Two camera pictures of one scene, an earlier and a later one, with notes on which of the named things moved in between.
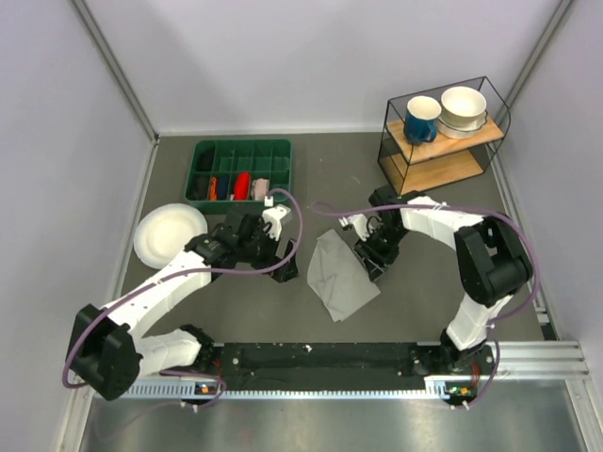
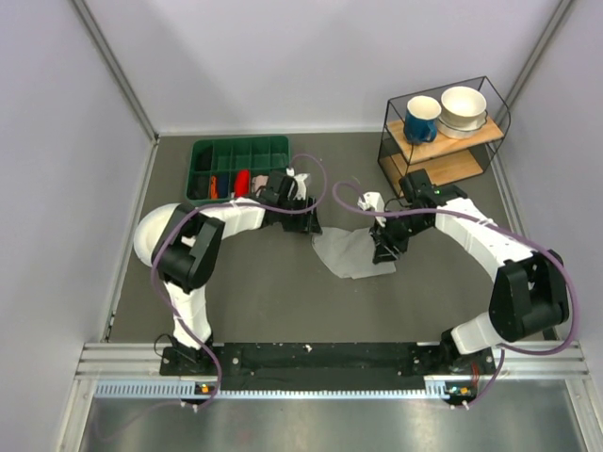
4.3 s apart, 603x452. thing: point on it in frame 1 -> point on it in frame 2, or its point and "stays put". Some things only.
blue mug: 421,118 stays put
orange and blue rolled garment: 219,187 stays put
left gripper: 273,260 -> 306,223
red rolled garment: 242,186 stays put
